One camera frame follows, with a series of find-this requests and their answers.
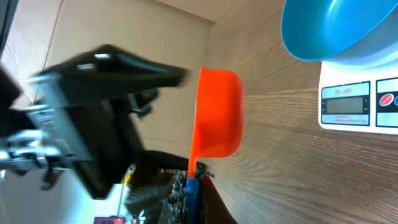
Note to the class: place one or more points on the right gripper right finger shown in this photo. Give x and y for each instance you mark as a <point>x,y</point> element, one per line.
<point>211,207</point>

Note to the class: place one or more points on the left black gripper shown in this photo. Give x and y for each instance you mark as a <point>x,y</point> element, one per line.
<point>86,106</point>

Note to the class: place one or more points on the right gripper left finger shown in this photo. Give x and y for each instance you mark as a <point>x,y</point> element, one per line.
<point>172,209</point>

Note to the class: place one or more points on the orange scoop with blue handle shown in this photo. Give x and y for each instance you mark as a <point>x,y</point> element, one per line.
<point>218,125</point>

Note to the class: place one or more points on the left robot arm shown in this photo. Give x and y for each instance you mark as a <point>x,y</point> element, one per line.
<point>24,146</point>

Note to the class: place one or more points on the white digital kitchen scale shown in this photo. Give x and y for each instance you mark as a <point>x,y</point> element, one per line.
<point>359,98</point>

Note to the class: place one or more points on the blue metal bowl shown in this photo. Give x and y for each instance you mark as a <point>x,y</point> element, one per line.
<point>314,30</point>

